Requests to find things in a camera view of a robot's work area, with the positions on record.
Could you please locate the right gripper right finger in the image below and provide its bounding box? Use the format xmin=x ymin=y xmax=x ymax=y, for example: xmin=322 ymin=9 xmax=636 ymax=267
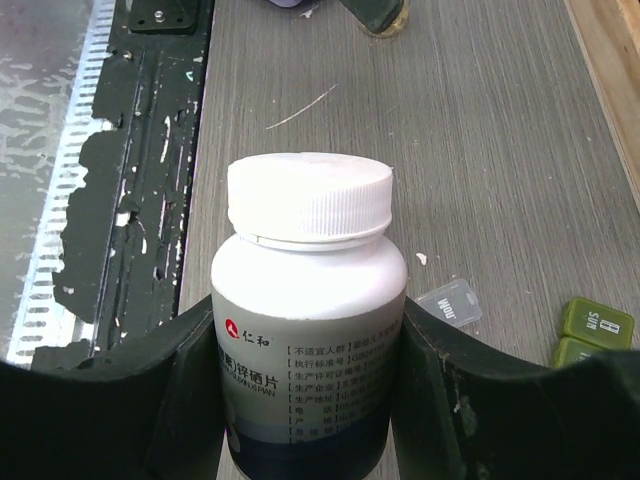
xmin=392 ymin=300 xmax=639 ymax=479

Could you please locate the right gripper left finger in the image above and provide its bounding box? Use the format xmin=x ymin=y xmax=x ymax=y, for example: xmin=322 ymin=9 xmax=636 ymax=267
xmin=1 ymin=297 xmax=224 ymax=479

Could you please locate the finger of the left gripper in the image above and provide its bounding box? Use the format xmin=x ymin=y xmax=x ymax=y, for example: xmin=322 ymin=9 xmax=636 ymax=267
xmin=340 ymin=0 xmax=405 ymax=35

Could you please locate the clear pill box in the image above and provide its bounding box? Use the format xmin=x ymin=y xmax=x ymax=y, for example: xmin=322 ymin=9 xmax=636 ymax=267
xmin=416 ymin=279 xmax=483 ymax=328

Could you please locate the white pill bottle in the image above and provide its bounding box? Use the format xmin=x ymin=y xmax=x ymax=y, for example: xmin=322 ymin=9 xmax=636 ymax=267
xmin=211 ymin=152 xmax=408 ymax=479

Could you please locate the clear bottle with orange pills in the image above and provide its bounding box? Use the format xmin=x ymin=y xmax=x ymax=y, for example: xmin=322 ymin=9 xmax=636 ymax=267
xmin=363 ymin=0 xmax=409 ymax=38

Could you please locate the lavender cloth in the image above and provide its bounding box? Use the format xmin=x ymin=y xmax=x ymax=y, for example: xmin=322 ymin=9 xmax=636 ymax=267
xmin=269 ymin=0 xmax=312 ymax=8

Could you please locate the green pill box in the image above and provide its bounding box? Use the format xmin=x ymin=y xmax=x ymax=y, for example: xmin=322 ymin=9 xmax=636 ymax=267
xmin=553 ymin=297 xmax=635 ymax=368

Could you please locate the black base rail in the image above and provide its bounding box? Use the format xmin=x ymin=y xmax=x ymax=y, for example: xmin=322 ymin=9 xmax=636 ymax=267
xmin=1 ymin=1 xmax=214 ymax=369

